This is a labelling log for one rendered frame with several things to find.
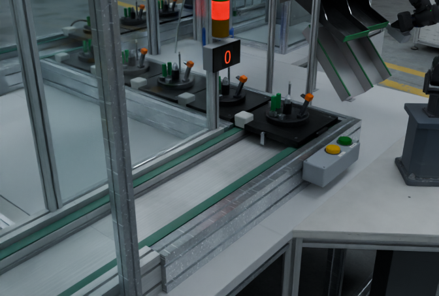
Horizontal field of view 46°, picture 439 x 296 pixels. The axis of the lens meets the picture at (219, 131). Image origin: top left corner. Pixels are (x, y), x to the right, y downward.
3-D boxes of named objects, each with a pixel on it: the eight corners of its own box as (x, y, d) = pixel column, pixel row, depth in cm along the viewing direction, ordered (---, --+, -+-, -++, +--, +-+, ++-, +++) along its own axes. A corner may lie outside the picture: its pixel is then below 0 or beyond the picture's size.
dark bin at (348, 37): (367, 36, 174) (377, 17, 169) (342, 43, 166) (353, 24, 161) (312, -11, 186) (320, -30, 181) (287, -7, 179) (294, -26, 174)
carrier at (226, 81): (273, 102, 183) (274, 68, 178) (230, 124, 166) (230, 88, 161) (221, 87, 197) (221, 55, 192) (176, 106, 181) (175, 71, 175)
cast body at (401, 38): (407, 41, 175) (419, 24, 170) (400, 44, 172) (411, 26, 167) (389, 27, 178) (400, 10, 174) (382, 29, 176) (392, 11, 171)
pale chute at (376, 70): (383, 81, 192) (392, 75, 188) (361, 89, 184) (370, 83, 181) (345, 17, 197) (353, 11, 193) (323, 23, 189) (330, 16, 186)
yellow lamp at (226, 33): (232, 34, 147) (232, 17, 145) (221, 38, 144) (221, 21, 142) (219, 32, 150) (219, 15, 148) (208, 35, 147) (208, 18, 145)
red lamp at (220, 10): (232, 17, 145) (232, 0, 143) (221, 21, 142) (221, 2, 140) (219, 15, 148) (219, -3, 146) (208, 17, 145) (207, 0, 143)
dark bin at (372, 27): (386, 27, 184) (396, 10, 179) (363, 33, 177) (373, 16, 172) (332, -17, 197) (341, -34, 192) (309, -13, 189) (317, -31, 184)
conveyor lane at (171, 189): (334, 146, 172) (337, 119, 168) (147, 280, 114) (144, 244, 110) (264, 123, 189) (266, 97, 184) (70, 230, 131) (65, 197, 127)
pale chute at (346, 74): (365, 92, 182) (373, 86, 178) (341, 101, 174) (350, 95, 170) (326, 25, 187) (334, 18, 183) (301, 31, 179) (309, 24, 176)
